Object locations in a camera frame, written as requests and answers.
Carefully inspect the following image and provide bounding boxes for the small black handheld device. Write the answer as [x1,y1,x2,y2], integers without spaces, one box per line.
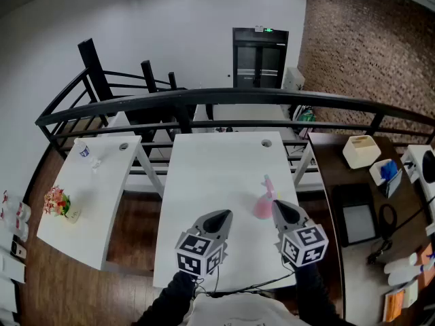
[10,238,28,260]

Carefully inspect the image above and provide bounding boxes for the black metal railing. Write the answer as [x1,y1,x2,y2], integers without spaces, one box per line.
[35,38,435,196]

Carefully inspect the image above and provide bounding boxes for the small white open bin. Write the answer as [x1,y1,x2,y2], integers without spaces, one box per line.
[368,158,404,187]

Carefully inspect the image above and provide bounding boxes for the pack of clear bottles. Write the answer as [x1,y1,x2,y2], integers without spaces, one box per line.
[0,189,32,243]

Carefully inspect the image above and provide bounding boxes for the blue cloth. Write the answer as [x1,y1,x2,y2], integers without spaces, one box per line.
[380,160,399,181]

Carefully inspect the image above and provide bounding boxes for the black double door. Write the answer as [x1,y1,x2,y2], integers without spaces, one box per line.
[232,27,290,90]

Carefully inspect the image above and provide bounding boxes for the white desk with cable hole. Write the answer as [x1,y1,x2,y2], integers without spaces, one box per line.
[36,134,143,272]
[152,130,300,293]

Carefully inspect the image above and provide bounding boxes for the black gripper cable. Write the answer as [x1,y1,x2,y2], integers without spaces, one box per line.
[194,265,297,299]

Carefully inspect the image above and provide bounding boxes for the pink spray bottle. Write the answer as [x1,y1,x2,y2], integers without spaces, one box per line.
[252,174,282,221]

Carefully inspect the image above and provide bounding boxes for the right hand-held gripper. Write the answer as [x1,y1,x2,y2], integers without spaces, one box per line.
[271,199,330,269]

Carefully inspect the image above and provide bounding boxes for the black round object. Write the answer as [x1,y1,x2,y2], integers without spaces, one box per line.
[421,149,435,184]

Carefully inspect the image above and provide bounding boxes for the person's white shirt torso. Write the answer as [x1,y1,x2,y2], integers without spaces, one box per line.
[183,291,302,326]

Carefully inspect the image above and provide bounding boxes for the green bag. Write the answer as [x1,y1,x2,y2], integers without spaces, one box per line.
[293,105,317,124]

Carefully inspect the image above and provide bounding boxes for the person's right forearm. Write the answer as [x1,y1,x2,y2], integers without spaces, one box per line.
[292,262,356,326]

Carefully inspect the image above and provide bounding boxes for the white booklet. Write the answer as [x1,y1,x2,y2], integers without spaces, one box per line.
[400,278,419,309]

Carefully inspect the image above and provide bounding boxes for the white spray bottle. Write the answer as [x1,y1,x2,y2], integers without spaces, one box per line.
[383,251,435,287]

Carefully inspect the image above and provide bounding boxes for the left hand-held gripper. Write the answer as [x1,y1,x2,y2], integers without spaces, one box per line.
[174,209,234,280]

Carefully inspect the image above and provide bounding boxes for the person's left forearm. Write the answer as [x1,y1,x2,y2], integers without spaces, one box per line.
[133,270,198,326]

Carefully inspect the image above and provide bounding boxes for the orange book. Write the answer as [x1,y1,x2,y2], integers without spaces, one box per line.
[382,288,406,323]

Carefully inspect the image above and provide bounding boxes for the dark brown wooden table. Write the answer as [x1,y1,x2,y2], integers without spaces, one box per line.
[307,132,435,326]

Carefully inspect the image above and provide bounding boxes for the black looped cable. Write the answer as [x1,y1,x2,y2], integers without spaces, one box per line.
[366,203,435,265]

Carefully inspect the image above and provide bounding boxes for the black tray with grey sheet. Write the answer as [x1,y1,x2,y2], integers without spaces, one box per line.
[331,183,382,248]

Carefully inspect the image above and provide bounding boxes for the white cabinet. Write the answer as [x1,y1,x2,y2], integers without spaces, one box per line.
[281,67,306,92]

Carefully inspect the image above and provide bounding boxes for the white rectangular storage box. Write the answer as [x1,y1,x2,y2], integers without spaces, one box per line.
[342,134,382,170]

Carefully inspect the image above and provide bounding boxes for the potted red and yellow flowers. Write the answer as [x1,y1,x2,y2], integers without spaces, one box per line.
[43,185,83,225]

